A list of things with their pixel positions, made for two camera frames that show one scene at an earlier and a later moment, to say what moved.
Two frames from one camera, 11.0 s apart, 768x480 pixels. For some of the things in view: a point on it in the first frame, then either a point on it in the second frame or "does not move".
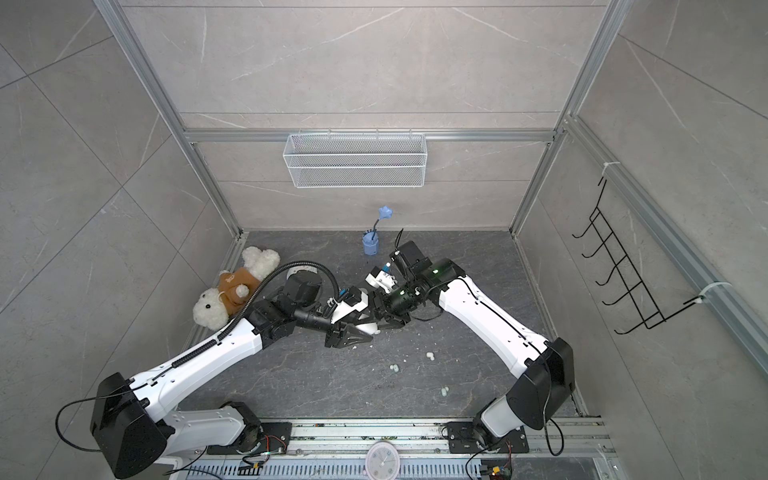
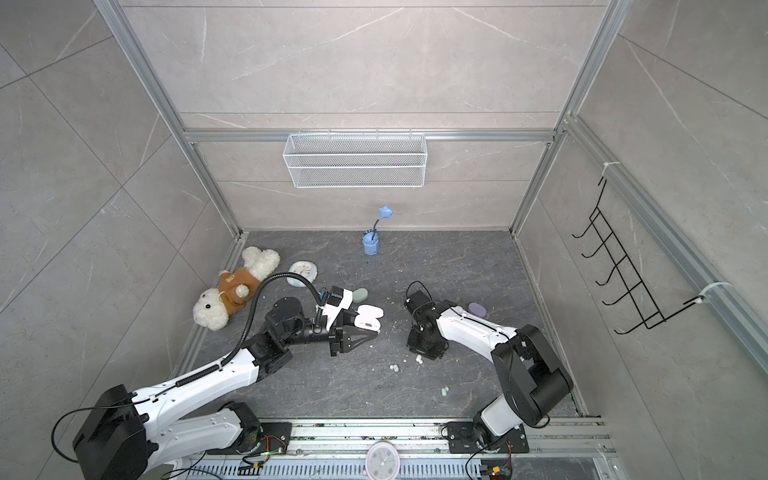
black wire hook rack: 649,311 does not move
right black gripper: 386,310 → 413,346
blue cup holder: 370,245 does not move
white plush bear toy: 214,308 does not move
